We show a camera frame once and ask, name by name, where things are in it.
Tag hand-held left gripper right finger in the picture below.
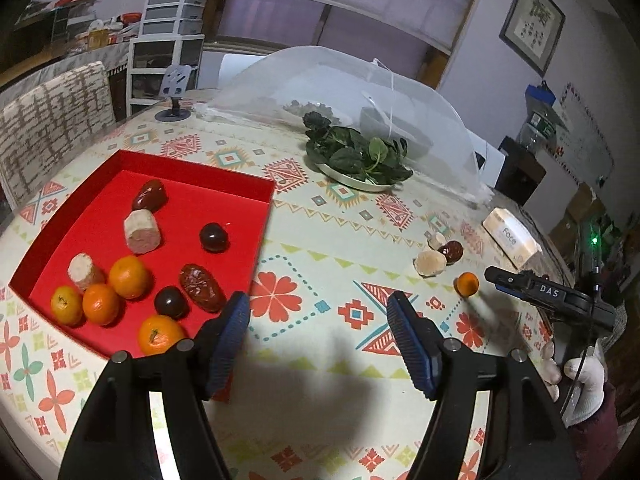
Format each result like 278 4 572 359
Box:
386 291 583 480

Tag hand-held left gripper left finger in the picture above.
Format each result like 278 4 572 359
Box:
57 290 252 480

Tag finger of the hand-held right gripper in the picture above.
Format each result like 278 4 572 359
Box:
495 282 533 303
483 266 536 286

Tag large orange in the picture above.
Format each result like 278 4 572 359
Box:
454 271 480 297

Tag red date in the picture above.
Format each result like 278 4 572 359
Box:
179 263 227 312
131 179 167 212
439 241 465 266

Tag small orange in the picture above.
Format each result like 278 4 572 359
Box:
82 283 121 326
50 286 84 326
108 256 151 300
138 315 187 358

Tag dark plum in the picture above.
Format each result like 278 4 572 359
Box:
154 286 190 320
199 222 231 253

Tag red box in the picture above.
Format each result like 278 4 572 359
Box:
9 149 277 403

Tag person's right forearm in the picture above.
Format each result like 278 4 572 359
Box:
565 400 631 480

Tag person's right hand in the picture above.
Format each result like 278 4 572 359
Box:
542 342 607 426

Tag tissue pack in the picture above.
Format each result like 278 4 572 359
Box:
481 206 543 270

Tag cardboard boxes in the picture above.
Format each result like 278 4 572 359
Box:
547 182 606 246

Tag black cabinet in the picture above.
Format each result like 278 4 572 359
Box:
492 136 546 206

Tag white appliance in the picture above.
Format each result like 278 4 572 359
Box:
470 130 506 188

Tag patterned tablecloth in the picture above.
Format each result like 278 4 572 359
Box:
0 87 621 480

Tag clear water bottle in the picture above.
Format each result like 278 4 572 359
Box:
517 81 563 156

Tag whiteboard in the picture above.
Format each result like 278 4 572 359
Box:
555 82 615 186

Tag cream plate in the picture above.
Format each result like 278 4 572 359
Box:
314 157 401 192

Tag spinach leaves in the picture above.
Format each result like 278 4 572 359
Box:
302 111 415 186

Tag framed picture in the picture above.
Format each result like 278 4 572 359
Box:
499 0 567 78

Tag phone stand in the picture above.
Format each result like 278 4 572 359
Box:
154 65 193 122

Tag white mesh food cover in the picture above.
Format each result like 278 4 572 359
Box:
202 45 493 206

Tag patterned upholstered chair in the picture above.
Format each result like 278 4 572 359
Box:
0 61 117 211

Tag white plastic drawer unit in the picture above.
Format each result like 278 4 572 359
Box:
126 0 213 118

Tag cluttered side table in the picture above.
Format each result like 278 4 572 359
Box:
0 0 143 91

